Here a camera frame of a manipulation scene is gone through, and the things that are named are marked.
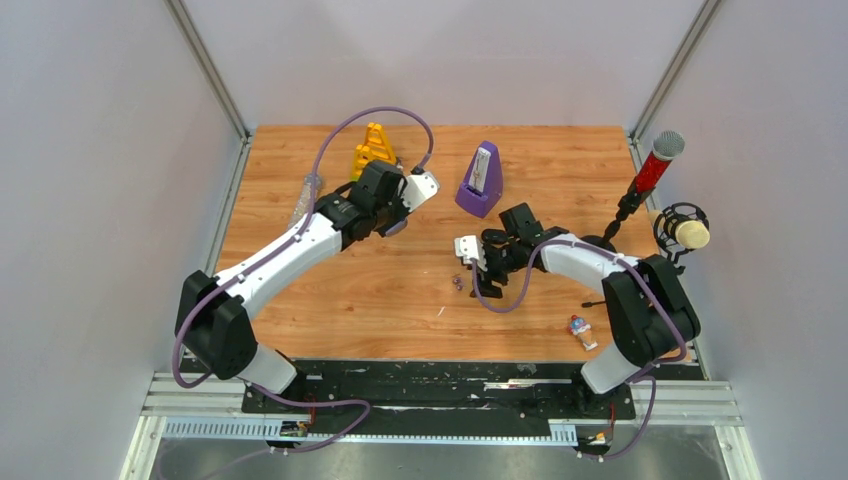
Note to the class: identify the small toy figure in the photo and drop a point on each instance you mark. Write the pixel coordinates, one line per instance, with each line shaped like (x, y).
(582, 331)

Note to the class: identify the yellow toy block tower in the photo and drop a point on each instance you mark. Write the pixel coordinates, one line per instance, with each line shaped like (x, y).
(363, 155)

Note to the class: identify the black earbud charging case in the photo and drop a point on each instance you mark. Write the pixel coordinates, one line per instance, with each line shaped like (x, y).
(494, 237)

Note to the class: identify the beige microphone in shock mount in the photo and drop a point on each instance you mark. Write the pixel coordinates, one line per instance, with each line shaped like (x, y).
(678, 230)

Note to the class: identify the yellow toy block on car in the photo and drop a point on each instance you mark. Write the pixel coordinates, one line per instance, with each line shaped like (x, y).
(377, 145)

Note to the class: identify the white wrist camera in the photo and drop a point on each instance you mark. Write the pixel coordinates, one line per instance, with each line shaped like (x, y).
(419, 188)
(469, 250)

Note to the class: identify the silver glitter microphone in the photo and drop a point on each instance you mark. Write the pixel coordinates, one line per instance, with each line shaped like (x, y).
(311, 183)

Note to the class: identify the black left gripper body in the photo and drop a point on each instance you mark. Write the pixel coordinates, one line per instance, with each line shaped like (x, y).
(396, 206)

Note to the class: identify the red microphone on stand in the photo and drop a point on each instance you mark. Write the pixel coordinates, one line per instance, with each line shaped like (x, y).
(666, 147)

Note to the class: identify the purple-grey earbud charging case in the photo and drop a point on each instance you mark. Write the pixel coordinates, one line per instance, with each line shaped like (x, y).
(396, 228)

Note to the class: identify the purple metronome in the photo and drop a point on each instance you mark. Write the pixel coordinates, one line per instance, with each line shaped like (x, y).
(483, 183)

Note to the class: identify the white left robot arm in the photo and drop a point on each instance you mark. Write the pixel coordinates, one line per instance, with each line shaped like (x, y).
(215, 312)

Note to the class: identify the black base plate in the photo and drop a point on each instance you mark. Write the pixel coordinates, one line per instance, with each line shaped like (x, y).
(480, 399)

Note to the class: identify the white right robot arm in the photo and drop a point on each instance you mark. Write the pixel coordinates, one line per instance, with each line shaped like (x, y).
(649, 313)

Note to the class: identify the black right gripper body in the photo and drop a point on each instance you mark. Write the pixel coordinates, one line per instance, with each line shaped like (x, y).
(504, 259)

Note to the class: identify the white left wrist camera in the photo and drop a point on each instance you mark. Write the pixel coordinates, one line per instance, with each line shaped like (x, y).
(419, 188)

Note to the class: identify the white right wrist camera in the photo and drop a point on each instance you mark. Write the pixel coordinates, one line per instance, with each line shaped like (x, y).
(469, 250)

